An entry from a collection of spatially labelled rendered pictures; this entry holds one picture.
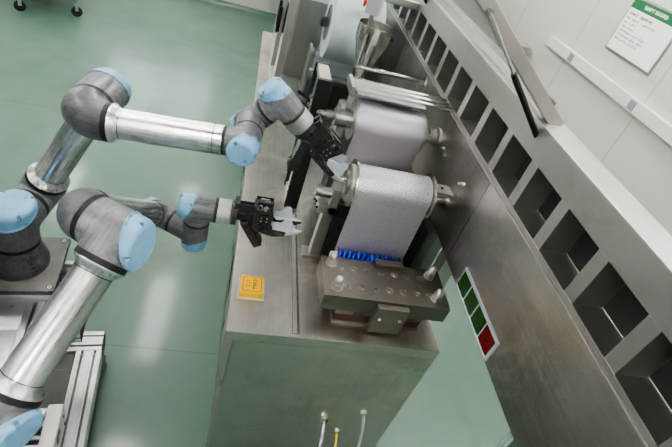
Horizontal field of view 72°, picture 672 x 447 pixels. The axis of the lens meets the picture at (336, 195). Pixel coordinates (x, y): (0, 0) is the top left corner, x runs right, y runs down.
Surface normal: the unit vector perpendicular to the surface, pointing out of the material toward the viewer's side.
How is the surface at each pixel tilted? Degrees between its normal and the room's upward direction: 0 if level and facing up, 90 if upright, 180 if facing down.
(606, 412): 90
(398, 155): 92
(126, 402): 0
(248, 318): 0
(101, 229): 40
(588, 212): 90
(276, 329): 0
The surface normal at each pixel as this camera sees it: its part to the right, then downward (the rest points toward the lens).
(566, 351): -0.96, -0.17
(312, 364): 0.08, 0.61
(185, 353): 0.27, -0.78
